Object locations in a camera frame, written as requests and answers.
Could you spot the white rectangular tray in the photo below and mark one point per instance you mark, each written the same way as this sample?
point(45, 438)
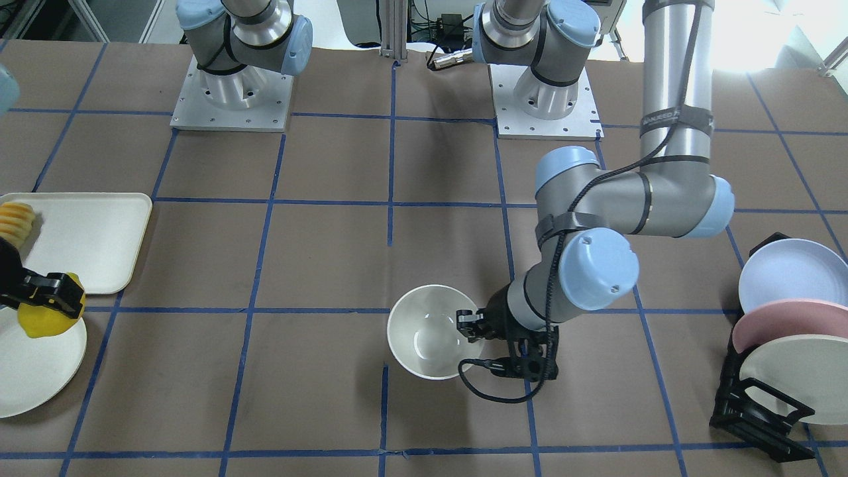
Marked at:
point(95, 235)

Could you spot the yellow lemon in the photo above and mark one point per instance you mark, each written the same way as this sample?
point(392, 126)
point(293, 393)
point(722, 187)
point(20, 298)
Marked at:
point(38, 323)

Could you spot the sliced yellow fruit row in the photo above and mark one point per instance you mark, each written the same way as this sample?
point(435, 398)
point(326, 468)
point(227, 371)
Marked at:
point(17, 220)

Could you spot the pink plate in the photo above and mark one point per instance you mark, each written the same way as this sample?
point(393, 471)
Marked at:
point(789, 317)

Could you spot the white round plate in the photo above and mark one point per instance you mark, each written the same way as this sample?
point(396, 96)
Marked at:
point(35, 370)

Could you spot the black gripper camera mount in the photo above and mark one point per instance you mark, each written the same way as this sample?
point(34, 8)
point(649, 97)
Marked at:
point(529, 352)

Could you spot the light blue plate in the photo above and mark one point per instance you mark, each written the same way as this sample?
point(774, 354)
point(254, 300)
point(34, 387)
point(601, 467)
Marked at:
point(792, 268)

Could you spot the cream plate in rack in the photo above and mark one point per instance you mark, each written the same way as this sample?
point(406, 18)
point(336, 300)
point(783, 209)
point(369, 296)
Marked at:
point(809, 368)

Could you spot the white ceramic bowl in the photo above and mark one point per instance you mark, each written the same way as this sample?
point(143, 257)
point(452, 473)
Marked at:
point(422, 332)

